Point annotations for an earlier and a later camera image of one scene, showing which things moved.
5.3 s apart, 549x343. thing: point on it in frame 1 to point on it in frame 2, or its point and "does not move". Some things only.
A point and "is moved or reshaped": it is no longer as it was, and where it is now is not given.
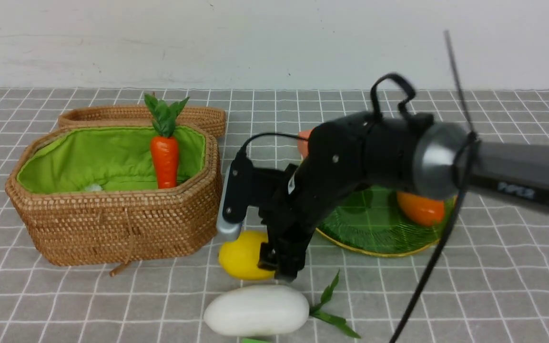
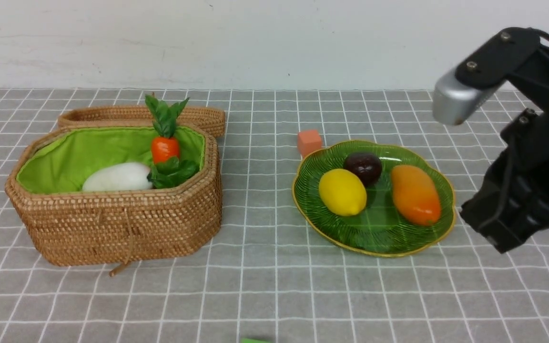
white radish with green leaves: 264,310 to 132,176
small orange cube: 303,145 does not move
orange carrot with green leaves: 165,149 does not move
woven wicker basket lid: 212,120 does not move
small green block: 252,340 does not move
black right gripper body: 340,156 to 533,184
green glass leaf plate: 370,220 does not move
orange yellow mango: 423,212 does not move
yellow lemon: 239,257 is moved or reshaped
